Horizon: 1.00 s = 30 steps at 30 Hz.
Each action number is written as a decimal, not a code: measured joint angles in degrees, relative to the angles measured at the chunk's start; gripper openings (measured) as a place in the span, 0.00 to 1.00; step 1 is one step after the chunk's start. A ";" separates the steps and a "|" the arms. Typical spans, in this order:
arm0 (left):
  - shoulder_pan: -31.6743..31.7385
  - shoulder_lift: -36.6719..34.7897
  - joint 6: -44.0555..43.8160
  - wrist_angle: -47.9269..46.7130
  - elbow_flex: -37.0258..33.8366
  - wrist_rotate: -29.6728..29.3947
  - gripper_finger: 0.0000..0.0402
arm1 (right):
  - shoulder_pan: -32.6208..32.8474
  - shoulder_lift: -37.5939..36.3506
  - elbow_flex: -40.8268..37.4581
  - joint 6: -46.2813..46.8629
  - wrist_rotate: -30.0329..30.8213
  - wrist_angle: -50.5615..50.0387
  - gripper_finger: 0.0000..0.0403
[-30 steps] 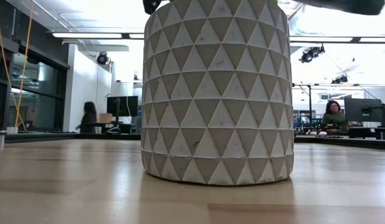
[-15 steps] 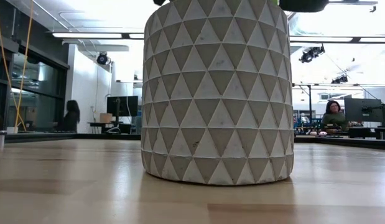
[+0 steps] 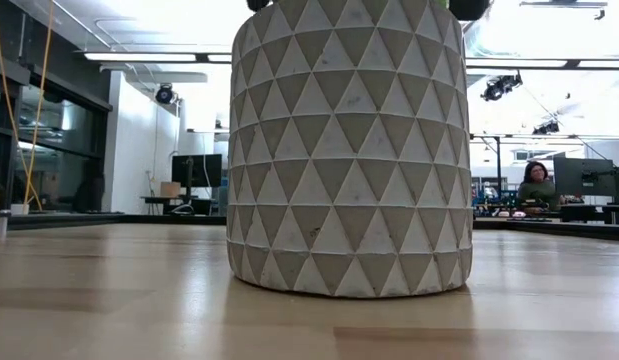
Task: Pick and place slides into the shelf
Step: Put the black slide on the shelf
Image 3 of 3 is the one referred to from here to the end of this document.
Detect black foam slide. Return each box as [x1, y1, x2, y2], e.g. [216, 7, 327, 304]
[245, 0, 491, 22]

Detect grey white triangle-patterned pot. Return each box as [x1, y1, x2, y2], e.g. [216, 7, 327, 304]
[226, 0, 474, 300]

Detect black monitor on stand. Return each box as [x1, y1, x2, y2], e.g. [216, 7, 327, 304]
[171, 153, 224, 201]

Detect ceiling strip light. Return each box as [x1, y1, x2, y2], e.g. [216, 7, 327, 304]
[82, 51, 234, 64]
[466, 57, 619, 70]

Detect black ceiling track light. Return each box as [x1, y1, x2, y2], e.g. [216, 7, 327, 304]
[480, 70, 524, 103]
[531, 119, 561, 136]

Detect person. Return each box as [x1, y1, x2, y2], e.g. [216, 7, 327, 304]
[517, 160, 559, 212]

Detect black background desk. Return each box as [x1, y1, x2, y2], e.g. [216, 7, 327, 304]
[558, 202, 619, 226]

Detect black round ceiling camera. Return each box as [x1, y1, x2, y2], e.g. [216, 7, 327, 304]
[155, 83, 176, 105]

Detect black vertical post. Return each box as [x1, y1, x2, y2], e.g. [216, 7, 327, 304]
[494, 134, 504, 196]

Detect black aluminium table frame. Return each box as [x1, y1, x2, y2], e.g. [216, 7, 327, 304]
[7, 212, 619, 243]

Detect yellow cable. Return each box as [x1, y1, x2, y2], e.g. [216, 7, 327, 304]
[0, 0, 56, 213]

